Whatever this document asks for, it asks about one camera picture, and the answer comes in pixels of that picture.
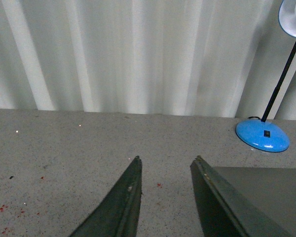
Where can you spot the grey laptop black keyboard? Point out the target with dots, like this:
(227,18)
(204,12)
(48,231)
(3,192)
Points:
(271,190)

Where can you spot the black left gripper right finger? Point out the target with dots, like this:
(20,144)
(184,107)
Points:
(223,211)

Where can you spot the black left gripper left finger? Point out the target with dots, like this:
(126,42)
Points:
(118,213)

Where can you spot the blue desk lamp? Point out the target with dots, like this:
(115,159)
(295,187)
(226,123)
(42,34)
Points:
(258,132)

